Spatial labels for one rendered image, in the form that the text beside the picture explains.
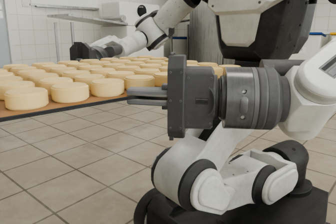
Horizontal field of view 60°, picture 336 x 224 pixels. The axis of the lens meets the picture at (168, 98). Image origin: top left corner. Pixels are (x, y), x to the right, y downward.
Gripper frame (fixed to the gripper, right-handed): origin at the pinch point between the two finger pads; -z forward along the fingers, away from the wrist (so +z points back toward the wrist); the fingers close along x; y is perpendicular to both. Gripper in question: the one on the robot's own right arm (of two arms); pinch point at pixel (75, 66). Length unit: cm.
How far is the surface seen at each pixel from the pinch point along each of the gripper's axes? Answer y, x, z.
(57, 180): -42, -71, 64
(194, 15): 25, 34, 446
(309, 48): 191, -15, 363
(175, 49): -11, -28, 514
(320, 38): 201, -1, 357
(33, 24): -196, 16, 323
